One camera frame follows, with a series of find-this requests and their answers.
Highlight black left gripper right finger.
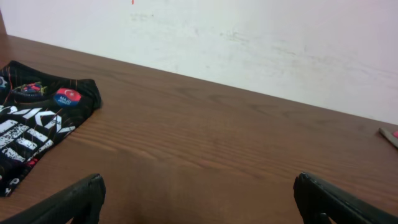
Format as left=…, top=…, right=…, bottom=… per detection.
left=293, top=172, right=397, bottom=224

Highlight khaki cargo shorts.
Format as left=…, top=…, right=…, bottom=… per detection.
left=379, top=128, right=398, bottom=148

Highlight black folded printed jersey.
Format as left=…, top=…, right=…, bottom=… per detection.
left=1, top=60, right=101, bottom=197

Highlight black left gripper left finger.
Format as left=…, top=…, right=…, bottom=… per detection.
left=1, top=174, right=106, bottom=224

